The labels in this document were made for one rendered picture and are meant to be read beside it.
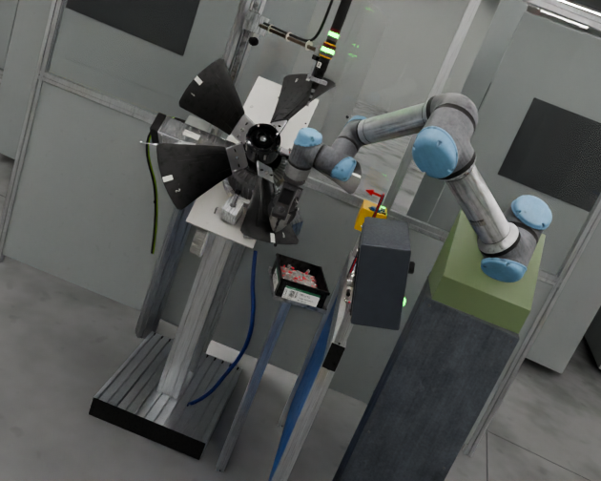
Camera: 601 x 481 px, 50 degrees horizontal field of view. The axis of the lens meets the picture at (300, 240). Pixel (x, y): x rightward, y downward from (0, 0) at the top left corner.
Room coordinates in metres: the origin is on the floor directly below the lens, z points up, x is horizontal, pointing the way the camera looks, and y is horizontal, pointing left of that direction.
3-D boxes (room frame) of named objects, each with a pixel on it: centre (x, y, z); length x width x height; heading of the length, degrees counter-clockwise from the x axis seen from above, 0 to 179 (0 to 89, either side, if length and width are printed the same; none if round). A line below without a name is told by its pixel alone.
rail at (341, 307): (2.05, -0.21, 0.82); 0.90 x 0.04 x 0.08; 178
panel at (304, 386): (2.05, -0.21, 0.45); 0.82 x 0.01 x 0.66; 178
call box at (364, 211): (2.45, -0.22, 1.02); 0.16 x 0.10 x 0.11; 178
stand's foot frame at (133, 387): (2.37, 0.27, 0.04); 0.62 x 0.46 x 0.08; 178
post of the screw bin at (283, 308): (2.05, -0.03, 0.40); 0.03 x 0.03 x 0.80; 13
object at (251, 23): (2.68, 0.49, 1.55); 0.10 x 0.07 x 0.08; 33
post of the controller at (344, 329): (1.62, -0.20, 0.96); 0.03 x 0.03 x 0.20; 88
